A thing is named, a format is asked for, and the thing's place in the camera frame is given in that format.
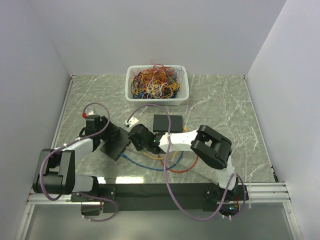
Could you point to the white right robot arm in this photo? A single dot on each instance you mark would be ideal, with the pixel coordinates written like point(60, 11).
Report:
point(210, 146)

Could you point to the black network switch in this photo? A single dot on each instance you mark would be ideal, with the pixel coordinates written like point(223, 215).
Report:
point(116, 144)
point(161, 123)

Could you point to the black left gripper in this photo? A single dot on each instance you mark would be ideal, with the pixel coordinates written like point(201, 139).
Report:
point(112, 128)

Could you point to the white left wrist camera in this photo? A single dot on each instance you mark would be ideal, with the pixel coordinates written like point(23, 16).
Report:
point(89, 113)

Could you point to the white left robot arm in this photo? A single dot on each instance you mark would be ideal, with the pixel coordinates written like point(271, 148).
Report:
point(56, 168)

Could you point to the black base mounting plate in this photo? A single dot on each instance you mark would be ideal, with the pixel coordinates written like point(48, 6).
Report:
point(156, 197)

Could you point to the white plastic basket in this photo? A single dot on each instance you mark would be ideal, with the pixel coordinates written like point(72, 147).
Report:
point(165, 85)

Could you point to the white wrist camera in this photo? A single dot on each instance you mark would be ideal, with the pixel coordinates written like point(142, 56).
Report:
point(89, 113)
point(131, 122)

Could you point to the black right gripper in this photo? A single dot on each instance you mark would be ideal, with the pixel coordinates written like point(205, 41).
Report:
point(139, 147)

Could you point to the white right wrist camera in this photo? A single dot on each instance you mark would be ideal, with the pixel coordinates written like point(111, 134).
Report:
point(131, 122)

